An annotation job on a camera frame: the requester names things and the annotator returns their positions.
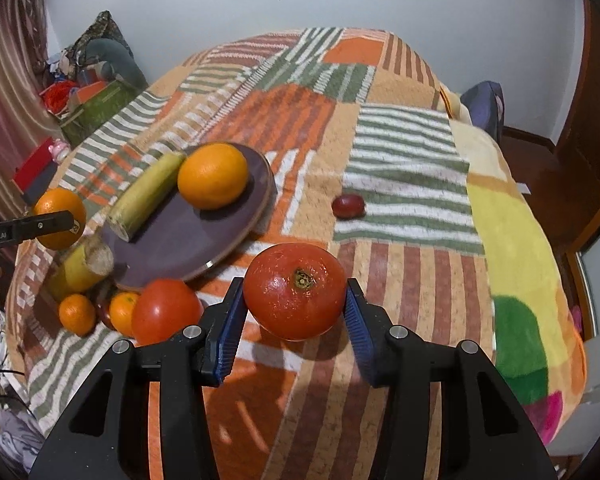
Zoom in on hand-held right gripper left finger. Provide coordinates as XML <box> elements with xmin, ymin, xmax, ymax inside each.
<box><xmin>27</xmin><ymin>277</ymin><xmax>248</xmax><ymax>480</ymax></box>

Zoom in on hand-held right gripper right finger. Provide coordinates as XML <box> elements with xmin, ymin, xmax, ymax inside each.
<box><xmin>344</xmin><ymin>278</ymin><xmax>561</xmax><ymax>480</ymax></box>

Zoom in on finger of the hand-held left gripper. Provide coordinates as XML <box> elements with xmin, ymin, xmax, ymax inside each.
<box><xmin>0</xmin><ymin>210</ymin><xmax>76</xmax><ymax>249</ymax></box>

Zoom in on medium orange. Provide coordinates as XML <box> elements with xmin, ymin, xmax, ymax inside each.
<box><xmin>32</xmin><ymin>188</ymin><xmax>87</xmax><ymax>251</ymax></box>

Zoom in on large red tomato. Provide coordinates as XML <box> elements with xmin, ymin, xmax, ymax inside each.
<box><xmin>243</xmin><ymin>242</ymin><xmax>348</xmax><ymax>342</ymax></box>

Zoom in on round dark plate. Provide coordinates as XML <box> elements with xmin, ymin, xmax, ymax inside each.
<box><xmin>99</xmin><ymin>143</ymin><xmax>277</xmax><ymax>289</ymax></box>

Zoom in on red box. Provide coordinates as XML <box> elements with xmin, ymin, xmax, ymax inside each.
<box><xmin>12</xmin><ymin>137</ymin><xmax>63</xmax><ymax>206</ymax></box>

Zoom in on short yellow banana piece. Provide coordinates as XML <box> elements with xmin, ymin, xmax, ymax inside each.
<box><xmin>47</xmin><ymin>236</ymin><xmax>116</xmax><ymax>302</ymax></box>

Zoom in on patchwork striped blanket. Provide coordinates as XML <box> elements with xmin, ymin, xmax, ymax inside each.
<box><xmin>5</xmin><ymin>27</ymin><xmax>588</xmax><ymax>480</ymax></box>

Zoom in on striped pink curtain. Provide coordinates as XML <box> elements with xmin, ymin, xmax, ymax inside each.
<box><xmin>0</xmin><ymin>0</ymin><xmax>67</xmax><ymax>221</ymax></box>

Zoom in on small mandarin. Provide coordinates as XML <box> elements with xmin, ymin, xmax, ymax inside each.
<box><xmin>58</xmin><ymin>293</ymin><xmax>97</xmax><ymax>337</ymax></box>
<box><xmin>109</xmin><ymin>291</ymin><xmax>142</xmax><ymax>338</ymax></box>

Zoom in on red bag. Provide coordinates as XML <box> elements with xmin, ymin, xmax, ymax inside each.
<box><xmin>40</xmin><ymin>80</ymin><xmax>79</xmax><ymax>114</ymax></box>

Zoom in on small dark red fruit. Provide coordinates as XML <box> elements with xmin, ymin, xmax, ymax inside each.
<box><xmin>95</xmin><ymin>296</ymin><xmax>117</xmax><ymax>331</ymax></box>
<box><xmin>331</xmin><ymin>194</ymin><xmax>366</xmax><ymax>220</ymax></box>

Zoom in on green box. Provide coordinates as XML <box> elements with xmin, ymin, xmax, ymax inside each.
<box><xmin>60</xmin><ymin>80</ymin><xmax>147</xmax><ymax>149</ymax></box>

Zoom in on large orange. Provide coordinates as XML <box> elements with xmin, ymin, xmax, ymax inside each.
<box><xmin>177</xmin><ymin>143</ymin><xmax>250</xmax><ymax>211</ymax></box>

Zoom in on grey cushion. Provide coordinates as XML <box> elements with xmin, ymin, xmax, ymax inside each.
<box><xmin>82</xmin><ymin>39</ymin><xmax>149</xmax><ymax>92</ymax></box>

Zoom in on patterned cushion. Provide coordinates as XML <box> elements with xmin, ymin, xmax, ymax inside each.
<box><xmin>62</xmin><ymin>10</ymin><xmax>134</xmax><ymax>68</ymax></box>

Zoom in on floral bed sheet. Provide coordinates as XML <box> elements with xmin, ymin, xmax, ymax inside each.
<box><xmin>0</xmin><ymin>310</ymin><xmax>47</xmax><ymax>477</ymax></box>

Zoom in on wooden door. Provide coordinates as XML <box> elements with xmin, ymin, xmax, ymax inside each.
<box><xmin>550</xmin><ymin>0</ymin><xmax>600</xmax><ymax>261</ymax></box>

